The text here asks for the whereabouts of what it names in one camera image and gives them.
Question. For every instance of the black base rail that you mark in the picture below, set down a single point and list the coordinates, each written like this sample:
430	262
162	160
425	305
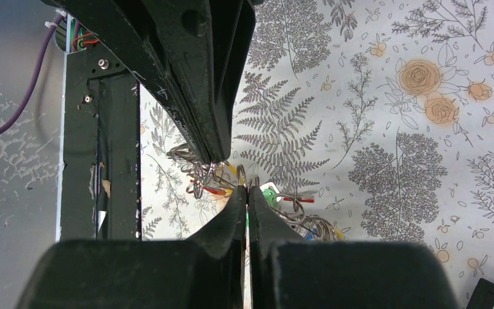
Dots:
100	180

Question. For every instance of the floral tablecloth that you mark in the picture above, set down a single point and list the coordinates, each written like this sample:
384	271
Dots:
385	110

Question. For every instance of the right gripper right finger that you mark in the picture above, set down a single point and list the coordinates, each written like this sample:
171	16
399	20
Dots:
289	271

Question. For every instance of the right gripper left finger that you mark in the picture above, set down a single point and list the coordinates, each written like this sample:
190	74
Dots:
204	270

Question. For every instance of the red key tag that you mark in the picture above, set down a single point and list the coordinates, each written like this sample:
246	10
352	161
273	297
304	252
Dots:
226	190

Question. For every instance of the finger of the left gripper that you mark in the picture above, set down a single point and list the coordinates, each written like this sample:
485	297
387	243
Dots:
232	26
179	50

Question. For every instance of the black white chessboard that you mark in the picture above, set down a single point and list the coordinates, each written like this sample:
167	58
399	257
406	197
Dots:
482	296

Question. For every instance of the yellow key tag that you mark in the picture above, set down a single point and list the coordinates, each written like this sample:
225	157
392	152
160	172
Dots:
231	175

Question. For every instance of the green key tag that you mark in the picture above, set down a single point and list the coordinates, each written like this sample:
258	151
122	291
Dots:
271	197

